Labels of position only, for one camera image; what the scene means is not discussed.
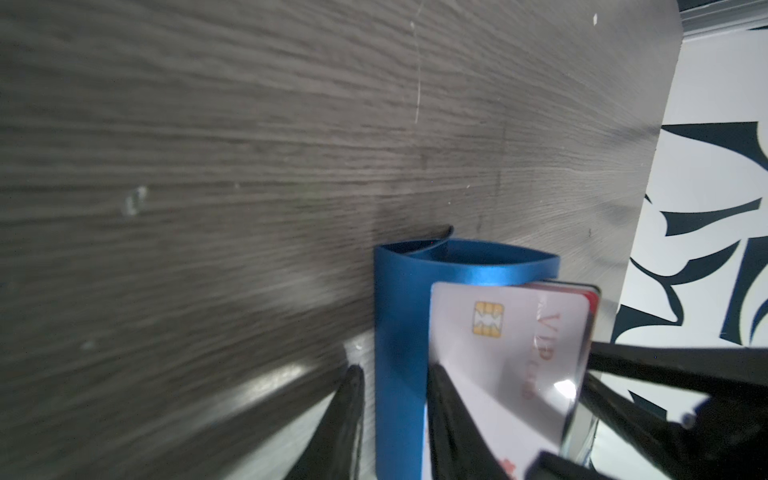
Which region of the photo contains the blue card stand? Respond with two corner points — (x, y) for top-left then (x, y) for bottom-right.
(374, 229), (561, 479)

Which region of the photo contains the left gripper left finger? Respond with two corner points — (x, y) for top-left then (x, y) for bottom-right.
(284, 365), (365, 480)

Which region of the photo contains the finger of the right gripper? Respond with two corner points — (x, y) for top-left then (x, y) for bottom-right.
(588, 342), (767, 408)
(580, 373), (702, 468)

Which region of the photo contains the white VIP credit card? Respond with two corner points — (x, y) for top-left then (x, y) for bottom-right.
(429, 281), (601, 479)

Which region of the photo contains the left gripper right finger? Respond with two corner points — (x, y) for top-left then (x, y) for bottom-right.
(427, 364), (508, 480)

